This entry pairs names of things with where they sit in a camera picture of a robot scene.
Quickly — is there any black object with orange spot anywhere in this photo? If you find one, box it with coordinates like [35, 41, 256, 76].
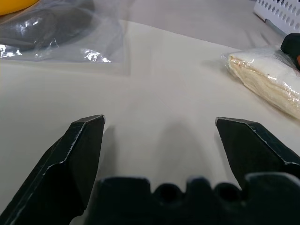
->
[280, 32, 300, 71]

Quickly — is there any black item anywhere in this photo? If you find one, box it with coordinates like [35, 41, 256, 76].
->
[0, 3, 95, 52]

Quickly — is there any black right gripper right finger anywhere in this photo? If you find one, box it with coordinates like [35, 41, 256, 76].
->
[215, 117, 300, 188]

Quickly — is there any plastic-wrapped white folded cloth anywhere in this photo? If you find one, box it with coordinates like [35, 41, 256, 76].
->
[221, 45, 300, 119]

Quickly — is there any white perforated plastic basket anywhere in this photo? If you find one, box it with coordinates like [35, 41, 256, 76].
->
[253, 0, 300, 36]

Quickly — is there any clear plastic bag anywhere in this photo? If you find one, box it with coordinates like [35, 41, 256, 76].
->
[0, 0, 132, 76]

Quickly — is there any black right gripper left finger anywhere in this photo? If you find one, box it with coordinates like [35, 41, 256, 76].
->
[0, 114, 105, 225]

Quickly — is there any yellow plate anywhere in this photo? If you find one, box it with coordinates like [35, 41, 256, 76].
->
[0, 0, 40, 16]

